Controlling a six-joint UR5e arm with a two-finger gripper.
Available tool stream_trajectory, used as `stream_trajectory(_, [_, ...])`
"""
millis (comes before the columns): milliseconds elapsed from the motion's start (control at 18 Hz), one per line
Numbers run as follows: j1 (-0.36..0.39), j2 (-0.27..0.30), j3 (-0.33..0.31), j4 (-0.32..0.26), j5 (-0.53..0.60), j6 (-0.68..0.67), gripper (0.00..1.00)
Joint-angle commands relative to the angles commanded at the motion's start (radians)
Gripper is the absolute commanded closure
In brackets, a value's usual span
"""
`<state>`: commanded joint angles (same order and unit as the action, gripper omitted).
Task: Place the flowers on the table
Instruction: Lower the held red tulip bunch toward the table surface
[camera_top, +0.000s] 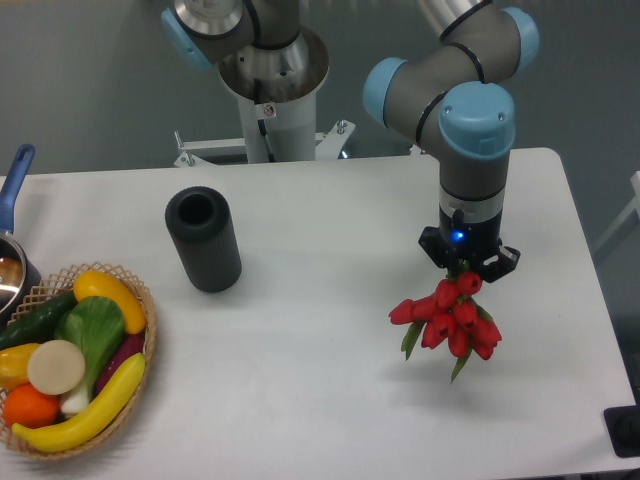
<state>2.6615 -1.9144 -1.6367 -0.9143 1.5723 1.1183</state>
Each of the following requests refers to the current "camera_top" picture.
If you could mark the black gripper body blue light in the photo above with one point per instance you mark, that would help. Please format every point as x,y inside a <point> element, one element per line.
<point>469,228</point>

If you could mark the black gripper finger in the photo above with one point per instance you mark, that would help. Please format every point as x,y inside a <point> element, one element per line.
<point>497,261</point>
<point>434,245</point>

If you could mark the red tulip bouquet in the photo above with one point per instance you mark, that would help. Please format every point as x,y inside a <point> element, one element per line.
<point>451,316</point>

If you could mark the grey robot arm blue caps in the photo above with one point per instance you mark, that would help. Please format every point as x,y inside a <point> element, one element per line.
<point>451,104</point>

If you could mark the black device at table edge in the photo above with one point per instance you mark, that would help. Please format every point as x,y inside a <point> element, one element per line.
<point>623,429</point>

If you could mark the dark grey ribbed vase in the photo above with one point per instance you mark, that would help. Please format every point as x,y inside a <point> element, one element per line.
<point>200,224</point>

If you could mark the purple eggplant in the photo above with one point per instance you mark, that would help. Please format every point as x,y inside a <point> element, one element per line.
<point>131,345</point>

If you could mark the green bok choy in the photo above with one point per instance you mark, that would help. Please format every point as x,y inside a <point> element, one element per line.
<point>69,365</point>

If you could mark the woven wicker basket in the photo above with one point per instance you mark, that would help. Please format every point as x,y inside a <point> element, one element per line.
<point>62,282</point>

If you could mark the green cucumber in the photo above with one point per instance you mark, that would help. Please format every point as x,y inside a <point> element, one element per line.
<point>38,324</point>

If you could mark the yellow banana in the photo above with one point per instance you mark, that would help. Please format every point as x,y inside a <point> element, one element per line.
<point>95,418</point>

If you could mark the yellow bell pepper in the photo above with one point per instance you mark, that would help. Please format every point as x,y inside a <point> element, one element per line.
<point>14,365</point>

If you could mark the orange fruit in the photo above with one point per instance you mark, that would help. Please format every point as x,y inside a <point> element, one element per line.
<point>28,407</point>

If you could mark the white frame at right edge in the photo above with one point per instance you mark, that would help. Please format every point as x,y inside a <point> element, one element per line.
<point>623,223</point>

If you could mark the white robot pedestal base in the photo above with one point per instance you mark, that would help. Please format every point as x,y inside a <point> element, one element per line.
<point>275,91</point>

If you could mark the blue handled saucepan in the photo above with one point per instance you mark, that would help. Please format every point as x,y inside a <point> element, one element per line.
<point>18,274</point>

